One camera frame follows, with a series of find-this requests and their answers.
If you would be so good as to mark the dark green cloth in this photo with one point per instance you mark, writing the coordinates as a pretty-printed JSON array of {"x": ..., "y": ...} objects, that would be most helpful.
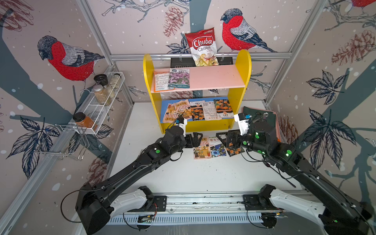
[{"x": 252, "y": 112}]

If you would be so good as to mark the orange spice jar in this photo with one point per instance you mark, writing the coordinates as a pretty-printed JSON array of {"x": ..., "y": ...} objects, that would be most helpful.
[{"x": 83, "y": 120}]

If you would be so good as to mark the orange marigold seed bag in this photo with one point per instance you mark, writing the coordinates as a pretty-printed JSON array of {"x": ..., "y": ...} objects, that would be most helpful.
[{"x": 234, "y": 147}]

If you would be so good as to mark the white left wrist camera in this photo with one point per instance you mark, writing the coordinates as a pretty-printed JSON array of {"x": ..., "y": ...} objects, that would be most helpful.
[{"x": 182, "y": 123}]

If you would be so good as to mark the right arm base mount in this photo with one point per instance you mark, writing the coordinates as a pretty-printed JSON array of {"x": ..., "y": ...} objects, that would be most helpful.
[{"x": 260, "y": 201}]

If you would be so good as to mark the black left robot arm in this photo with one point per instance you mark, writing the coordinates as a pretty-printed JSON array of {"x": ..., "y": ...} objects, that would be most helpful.
[{"x": 95, "y": 204}]

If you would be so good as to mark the white text seed bag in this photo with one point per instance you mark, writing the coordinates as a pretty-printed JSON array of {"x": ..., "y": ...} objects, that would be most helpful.
[{"x": 209, "y": 110}]

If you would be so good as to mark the white orange seed bag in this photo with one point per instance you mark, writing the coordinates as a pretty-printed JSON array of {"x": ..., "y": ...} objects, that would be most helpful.
[{"x": 161, "y": 81}]

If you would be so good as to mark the yellow shelf unit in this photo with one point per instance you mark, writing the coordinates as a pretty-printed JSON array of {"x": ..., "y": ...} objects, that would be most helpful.
[{"x": 234, "y": 78}]

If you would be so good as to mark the red Chuba chips bag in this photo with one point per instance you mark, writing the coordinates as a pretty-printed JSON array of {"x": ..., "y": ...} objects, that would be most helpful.
[{"x": 203, "y": 47}]

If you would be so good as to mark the metal wire hook rack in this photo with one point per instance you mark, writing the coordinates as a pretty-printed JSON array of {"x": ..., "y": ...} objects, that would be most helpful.
[{"x": 72, "y": 142}]

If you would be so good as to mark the black wall holder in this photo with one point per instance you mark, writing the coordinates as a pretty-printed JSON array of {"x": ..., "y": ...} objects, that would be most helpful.
[{"x": 189, "y": 62}]

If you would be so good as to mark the black lid spice jar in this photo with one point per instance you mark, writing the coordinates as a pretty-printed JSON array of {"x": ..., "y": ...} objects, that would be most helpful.
[{"x": 102, "y": 79}]

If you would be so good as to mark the striped shop seed bag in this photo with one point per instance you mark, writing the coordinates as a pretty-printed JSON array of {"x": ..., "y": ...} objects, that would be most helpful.
[{"x": 203, "y": 151}]

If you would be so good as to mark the pink tray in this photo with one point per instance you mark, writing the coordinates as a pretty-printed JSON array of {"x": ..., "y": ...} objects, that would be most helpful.
[{"x": 276, "y": 120}]

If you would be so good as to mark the white wire spice rack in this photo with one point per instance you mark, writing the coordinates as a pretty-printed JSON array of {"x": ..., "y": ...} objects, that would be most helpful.
[{"x": 99, "y": 113}]

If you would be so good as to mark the lower orange marigold bag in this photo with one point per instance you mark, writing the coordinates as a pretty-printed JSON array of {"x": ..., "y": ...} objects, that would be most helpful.
[{"x": 223, "y": 108}]

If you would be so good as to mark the silver lid spice jar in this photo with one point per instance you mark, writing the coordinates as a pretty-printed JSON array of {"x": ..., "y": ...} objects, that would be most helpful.
[{"x": 102, "y": 95}]

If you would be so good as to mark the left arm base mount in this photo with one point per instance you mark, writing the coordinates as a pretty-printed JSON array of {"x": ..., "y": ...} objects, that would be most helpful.
[{"x": 154, "y": 203}]

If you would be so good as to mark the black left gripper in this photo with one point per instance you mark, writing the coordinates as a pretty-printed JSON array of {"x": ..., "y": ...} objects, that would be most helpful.
[{"x": 196, "y": 142}]

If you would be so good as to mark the pink shop seed bag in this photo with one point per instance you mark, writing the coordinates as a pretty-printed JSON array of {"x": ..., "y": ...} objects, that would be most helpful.
[
  {"x": 183, "y": 108},
  {"x": 171, "y": 113}
]

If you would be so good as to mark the blue flower seed bag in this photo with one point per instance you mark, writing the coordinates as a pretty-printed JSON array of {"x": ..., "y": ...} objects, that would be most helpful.
[{"x": 217, "y": 148}]

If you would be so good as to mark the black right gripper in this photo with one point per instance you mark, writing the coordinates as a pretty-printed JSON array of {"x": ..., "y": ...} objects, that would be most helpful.
[{"x": 236, "y": 135}]

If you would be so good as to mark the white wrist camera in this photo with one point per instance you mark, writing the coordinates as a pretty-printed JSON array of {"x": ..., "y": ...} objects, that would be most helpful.
[
  {"x": 182, "y": 123},
  {"x": 243, "y": 122}
]

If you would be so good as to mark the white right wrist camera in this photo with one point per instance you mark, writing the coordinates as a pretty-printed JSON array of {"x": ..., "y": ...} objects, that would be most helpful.
[{"x": 243, "y": 122}]

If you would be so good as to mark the pale spice jar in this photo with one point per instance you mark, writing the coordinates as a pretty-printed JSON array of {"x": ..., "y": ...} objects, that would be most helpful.
[{"x": 115, "y": 81}]

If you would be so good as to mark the purple flower seed bag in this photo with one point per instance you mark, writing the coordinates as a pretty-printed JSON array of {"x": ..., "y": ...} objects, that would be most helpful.
[{"x": 179, "y": 78}]

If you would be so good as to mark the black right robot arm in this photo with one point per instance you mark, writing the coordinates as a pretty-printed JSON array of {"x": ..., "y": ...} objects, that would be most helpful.
[{"x": 335, "y": 212}]

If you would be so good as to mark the dark marigold seed bag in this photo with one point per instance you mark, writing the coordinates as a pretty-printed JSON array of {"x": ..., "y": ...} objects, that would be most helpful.
[{"x": 197, "y": 110}]

